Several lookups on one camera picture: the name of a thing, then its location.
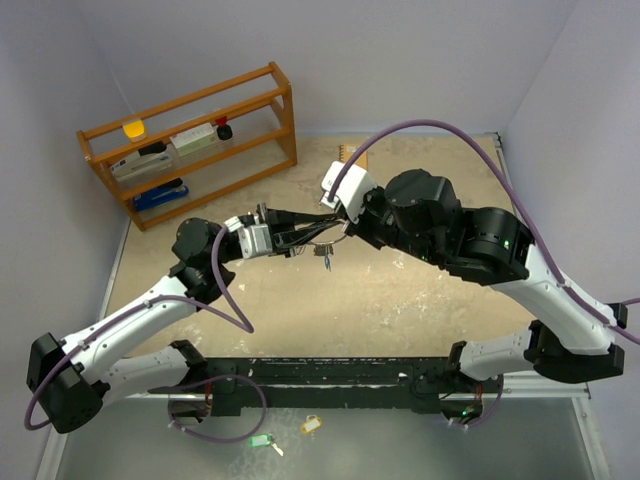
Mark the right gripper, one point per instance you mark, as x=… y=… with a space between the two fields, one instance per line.
x=372 y=196

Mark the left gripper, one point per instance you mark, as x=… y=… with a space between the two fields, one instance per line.
x=283 y=233

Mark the bunch of metal keys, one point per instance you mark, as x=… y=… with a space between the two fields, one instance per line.
x=323 y=249

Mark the large metal keyring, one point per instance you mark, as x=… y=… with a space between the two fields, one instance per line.
x=340 y=236

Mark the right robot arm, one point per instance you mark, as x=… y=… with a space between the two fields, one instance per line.
x=419 y=214

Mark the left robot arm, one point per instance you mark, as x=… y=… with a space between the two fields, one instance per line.
x=73 y=378

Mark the brown spiral notebook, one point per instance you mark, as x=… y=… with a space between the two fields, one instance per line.
x=346 y=151

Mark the blue stapler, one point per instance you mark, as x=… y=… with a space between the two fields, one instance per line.
x=167 y=192

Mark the white box on shelf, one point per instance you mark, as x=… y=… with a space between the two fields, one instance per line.
x=194 y=139

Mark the wooden shelf rack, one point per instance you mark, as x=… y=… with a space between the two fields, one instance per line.
x=259 y=107

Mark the white stapler on shelf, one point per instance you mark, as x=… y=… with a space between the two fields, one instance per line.
x=154 y=157

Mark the yellow lidded container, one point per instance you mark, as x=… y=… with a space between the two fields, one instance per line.
x=135 y=130

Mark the yellow key tag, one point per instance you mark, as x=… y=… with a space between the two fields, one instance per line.
x=311 y=424

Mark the green key tag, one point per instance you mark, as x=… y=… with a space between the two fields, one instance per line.
x=263 y=441

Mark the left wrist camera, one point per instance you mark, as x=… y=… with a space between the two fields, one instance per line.
x=253 y=235

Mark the black base frame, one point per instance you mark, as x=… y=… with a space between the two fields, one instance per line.
x=420 y=384

